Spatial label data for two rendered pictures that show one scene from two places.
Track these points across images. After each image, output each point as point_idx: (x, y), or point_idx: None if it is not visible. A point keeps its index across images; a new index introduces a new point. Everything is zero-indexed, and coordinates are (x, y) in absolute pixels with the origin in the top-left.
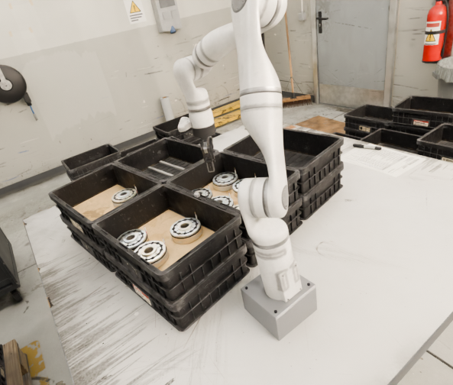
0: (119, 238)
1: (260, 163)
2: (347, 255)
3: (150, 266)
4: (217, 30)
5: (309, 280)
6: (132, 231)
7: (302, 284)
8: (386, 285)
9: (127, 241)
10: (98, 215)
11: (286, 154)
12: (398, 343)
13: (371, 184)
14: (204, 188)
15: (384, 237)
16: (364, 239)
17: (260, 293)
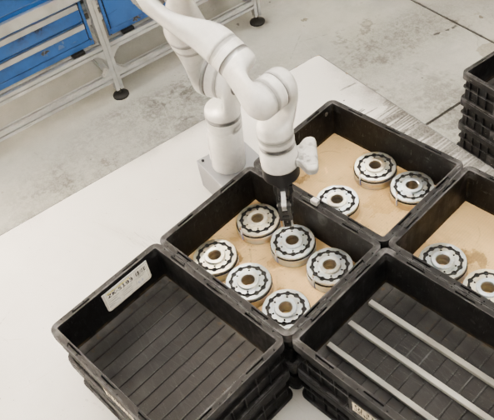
0: (430, 187)
1: (213, 276)
2: (147, 242)
3: (346, 107)
4: (207, 20)
5: (201, 164)
6: (416, 197)
7: (208, 162)
8: (128, 207)
9: (412, 177)
10: None
11: (154, 407)
12: (150, 160)
13: (37, 384)
14: (321, 282)
15: (92, 267)
16: (116, 265)
17: (250, 158)
